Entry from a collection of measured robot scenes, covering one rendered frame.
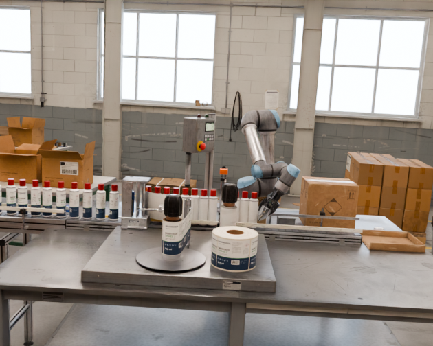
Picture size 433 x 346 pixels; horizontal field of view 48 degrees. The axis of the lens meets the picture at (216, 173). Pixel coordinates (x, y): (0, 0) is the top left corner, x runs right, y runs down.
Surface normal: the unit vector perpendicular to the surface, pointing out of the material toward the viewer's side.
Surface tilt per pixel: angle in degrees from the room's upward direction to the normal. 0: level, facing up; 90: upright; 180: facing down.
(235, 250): 90
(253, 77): 90
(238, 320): 90
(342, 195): 90
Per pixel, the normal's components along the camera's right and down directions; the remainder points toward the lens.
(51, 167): -0.04, 0.18
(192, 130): -0.58, 0.11
